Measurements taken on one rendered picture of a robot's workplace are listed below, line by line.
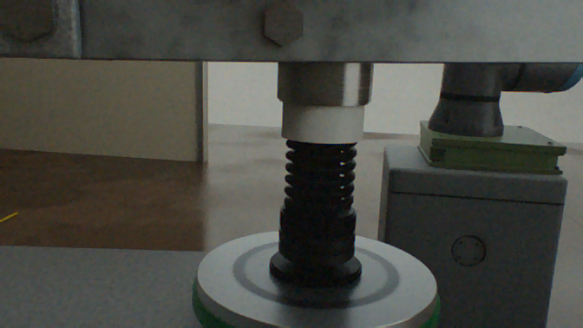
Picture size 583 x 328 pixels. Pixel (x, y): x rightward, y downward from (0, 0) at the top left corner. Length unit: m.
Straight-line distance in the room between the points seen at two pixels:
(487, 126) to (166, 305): 0.99
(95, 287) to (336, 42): 0.36
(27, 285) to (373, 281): 0.36
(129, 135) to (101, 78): 0.69
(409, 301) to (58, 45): 0.31
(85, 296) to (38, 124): 5.88
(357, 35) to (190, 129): 5.22
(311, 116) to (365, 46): 0.07
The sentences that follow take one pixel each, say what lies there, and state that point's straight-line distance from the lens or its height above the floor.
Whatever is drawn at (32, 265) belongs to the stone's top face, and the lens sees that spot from 0.65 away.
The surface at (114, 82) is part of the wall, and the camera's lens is 5.87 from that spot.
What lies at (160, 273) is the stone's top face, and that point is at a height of 0.84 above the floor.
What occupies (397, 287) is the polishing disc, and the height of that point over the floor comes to 0.90.
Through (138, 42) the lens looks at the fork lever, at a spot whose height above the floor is 1.09.
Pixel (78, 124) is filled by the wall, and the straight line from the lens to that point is 6.14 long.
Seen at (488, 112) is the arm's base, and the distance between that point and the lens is 1.34.
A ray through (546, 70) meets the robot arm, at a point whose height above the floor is 1.09.
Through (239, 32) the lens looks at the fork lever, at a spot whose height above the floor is 1.10.
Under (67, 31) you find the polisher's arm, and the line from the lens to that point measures 0.32.
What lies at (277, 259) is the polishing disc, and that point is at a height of 0.91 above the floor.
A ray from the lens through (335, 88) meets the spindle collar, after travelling 0.38.
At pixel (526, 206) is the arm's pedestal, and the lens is 1.27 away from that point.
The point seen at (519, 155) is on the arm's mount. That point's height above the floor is 0.89.
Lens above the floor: 1.08
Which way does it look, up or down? 12 degrees down
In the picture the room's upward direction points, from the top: 2 degrees clockwise
